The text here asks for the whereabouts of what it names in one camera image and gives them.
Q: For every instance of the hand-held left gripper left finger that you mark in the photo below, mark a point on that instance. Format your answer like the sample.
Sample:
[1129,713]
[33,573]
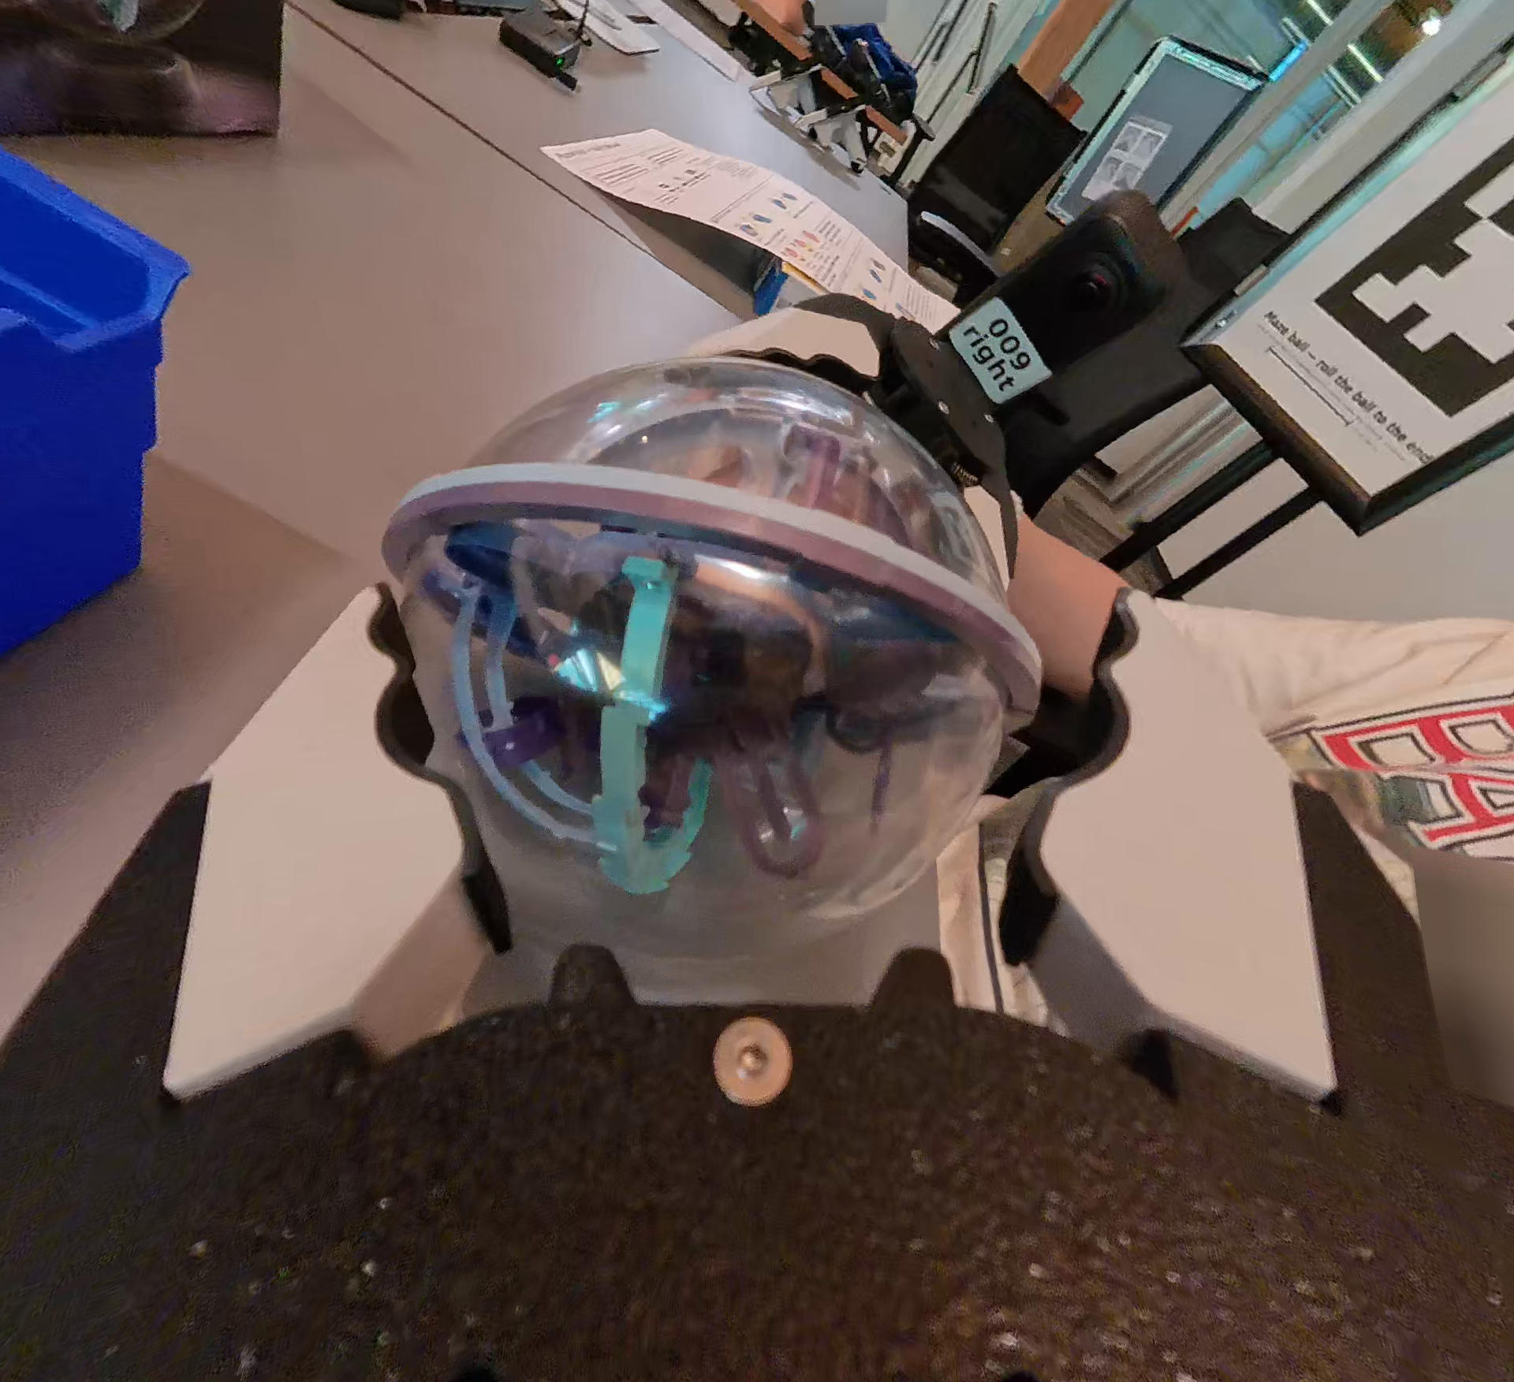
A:
[307,886]

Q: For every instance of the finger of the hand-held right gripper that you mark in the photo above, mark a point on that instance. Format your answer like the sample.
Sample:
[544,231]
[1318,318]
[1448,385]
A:
[804,339]

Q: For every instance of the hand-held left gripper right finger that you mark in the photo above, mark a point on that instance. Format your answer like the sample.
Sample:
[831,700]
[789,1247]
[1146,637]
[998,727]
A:
[1183,897]

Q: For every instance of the clear maze ball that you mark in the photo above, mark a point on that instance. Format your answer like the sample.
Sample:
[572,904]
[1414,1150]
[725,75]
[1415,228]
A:
[709,697]

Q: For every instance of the person's right hand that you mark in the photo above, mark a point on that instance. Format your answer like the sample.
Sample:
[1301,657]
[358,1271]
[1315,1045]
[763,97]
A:
[1059,614]

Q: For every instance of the white paper sheet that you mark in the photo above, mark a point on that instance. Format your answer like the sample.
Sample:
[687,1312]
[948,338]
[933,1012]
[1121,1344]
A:
[709,188]

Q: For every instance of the framed marker sign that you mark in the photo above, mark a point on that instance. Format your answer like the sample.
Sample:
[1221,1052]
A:
[1301,365]

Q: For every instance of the black chair back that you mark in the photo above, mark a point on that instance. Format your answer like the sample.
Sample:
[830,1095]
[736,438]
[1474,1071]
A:
[994,164]

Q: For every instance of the black sign stand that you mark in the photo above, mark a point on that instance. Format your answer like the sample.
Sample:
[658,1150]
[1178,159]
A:
[1229,530]

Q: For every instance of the small robot assembly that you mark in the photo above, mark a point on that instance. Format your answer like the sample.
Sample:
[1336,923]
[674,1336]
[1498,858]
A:
[839,69]

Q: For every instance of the person's printed shirt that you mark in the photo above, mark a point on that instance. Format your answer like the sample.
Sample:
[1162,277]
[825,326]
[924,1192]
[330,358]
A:
[1359,673]

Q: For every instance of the small black adapter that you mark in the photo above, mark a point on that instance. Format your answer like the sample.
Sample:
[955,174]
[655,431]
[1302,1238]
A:
[537,43]

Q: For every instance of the blue plastic bin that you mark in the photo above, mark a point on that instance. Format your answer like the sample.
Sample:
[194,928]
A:
[70,401]

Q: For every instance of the dark printed cardboard box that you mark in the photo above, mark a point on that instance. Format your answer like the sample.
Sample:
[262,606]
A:
[141,10]

